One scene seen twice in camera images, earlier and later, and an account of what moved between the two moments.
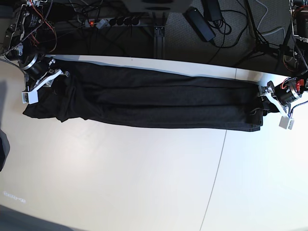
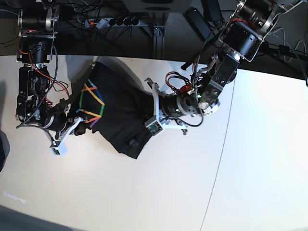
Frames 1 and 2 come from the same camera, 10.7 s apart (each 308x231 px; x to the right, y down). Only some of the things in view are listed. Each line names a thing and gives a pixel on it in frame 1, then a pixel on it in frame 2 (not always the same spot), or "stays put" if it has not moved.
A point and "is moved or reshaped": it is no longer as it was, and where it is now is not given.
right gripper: x=38 y=71 to x=59 y=127
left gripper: x=283 y=94 to x=169 y=108
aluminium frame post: x=159 y=33 stays put
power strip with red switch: x=117 y=22 stays put
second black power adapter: x=211 y=10 stays put
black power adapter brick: x=199 y=24 stays put
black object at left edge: x=5 y=148 stays put
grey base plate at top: x=158 y=6 stays put
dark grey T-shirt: x=109 y=95 is moved or reshaped
